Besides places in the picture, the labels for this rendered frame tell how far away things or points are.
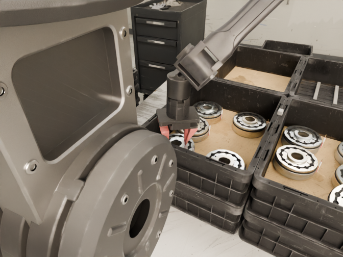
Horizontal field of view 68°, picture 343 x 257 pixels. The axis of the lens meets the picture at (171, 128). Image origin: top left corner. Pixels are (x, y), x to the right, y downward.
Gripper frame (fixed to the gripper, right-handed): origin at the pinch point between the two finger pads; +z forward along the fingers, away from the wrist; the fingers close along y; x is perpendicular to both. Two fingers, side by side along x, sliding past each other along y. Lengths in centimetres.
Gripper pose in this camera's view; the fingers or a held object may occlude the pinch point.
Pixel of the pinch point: (176, 142)
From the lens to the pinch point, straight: 70.2
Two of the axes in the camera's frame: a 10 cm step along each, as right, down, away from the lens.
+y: -9.8, 0.9, -1.6
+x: 1.8, 5.7, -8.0
